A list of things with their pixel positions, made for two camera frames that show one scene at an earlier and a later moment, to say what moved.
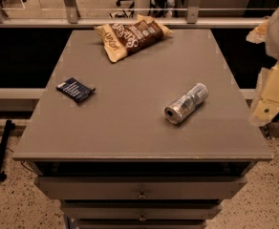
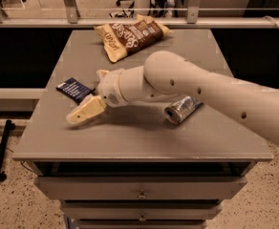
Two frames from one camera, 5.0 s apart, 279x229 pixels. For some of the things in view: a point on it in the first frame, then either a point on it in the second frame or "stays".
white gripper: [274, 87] -> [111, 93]
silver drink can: [185, 105] stays
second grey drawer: [141, 210] stays
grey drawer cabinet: [115, 161] stays
